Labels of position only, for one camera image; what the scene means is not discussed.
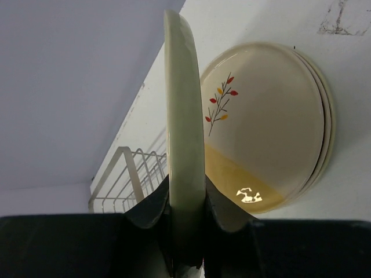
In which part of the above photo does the cream plate green band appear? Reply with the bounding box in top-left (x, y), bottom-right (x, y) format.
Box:
top-left (293, 50), bottom-right (333, 196)

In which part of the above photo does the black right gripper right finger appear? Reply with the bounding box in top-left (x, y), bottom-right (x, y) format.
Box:
top-left (202, 180), bottom-right (370, 277)

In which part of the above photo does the cream plate yellow band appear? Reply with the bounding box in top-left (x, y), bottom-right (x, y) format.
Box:
top-left (201, 42), bottom-right (325, 214)

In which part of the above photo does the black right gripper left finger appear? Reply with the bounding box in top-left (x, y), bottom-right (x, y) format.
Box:
top-left (1, 179), bottom-right (173, 277)

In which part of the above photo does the metal wire dish rack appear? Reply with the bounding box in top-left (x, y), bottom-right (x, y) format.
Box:
top-left (88, 147), bottom-right (168, 214)

